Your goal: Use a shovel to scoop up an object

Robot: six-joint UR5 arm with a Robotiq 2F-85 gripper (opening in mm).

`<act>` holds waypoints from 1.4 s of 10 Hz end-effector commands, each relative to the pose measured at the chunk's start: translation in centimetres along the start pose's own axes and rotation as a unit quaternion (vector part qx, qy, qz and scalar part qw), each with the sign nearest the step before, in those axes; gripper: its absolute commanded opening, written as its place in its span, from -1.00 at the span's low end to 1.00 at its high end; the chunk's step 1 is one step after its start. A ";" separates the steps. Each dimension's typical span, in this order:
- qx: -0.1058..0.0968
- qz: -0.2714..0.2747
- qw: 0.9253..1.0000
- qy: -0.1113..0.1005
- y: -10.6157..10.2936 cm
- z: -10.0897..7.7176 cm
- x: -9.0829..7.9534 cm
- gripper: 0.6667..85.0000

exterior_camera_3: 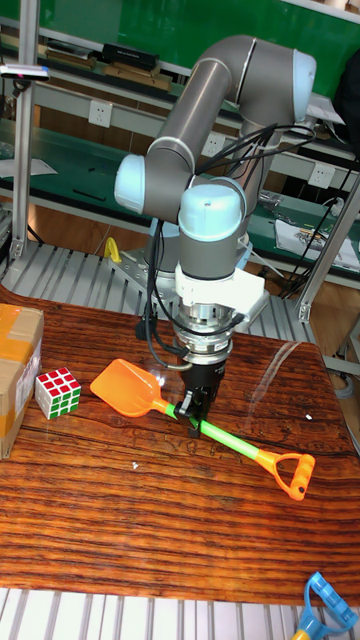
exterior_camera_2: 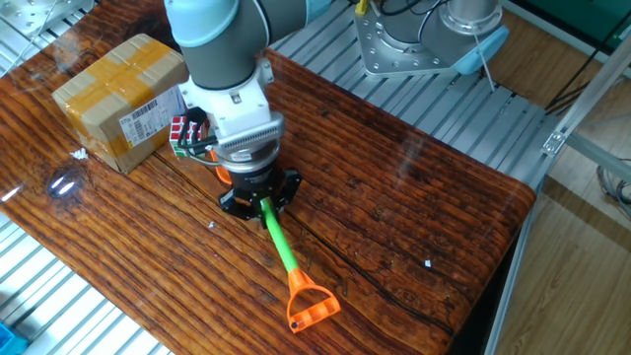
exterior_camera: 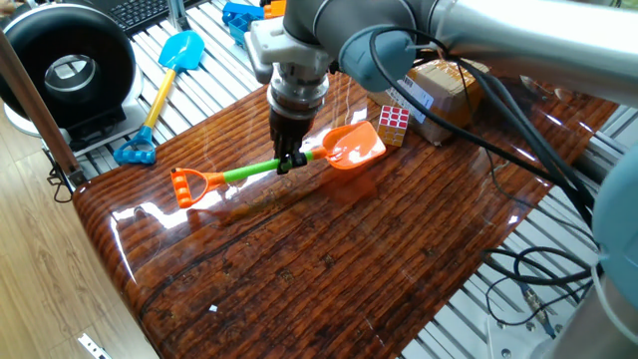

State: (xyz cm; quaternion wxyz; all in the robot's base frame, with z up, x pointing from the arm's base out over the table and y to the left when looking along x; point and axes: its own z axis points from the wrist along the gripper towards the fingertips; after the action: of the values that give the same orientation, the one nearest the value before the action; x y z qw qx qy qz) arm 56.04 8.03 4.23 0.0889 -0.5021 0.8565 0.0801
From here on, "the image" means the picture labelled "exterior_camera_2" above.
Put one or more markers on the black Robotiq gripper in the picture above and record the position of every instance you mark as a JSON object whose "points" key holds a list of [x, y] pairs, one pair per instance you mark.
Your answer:
{"points": [[256, 177]]}

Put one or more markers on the glossy wood-grain table mat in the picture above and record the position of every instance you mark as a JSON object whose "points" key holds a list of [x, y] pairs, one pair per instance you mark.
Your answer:
{"points": [[246, 296]]}

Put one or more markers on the yellow clip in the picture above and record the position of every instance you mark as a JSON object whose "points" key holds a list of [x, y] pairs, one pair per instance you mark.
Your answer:
{"points": [[361, 6]]}

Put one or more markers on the orange toy shovel green shaft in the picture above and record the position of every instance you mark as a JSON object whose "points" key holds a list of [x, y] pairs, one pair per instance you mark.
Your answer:
{"points": [[281, 241]]}

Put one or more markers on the aluminium frame rail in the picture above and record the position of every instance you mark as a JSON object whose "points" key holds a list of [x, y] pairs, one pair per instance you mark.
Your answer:
{"points": [[606, 155]]}

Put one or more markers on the bare aluminium mounting plate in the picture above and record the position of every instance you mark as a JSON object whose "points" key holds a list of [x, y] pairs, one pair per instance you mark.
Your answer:
{"points": [[29, 12]]}

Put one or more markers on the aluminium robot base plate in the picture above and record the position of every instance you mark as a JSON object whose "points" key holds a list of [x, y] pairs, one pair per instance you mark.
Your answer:
{"points": [[374, 44]]}

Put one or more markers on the white Rubik's cube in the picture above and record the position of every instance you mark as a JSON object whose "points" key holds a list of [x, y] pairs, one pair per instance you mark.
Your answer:
{"points": [[176, 130]]}

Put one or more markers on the aluminium frame post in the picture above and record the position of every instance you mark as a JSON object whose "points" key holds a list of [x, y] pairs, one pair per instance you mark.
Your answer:
{"points": [[591, 89]]}

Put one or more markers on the cardboard box with yellow tape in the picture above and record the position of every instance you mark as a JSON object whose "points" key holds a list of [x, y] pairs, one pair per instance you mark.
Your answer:
{"points": [[113, 84]]}

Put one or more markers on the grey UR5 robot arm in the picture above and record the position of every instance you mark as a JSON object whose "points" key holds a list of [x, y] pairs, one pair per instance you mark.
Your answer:
{"points": [[217, 49]]}

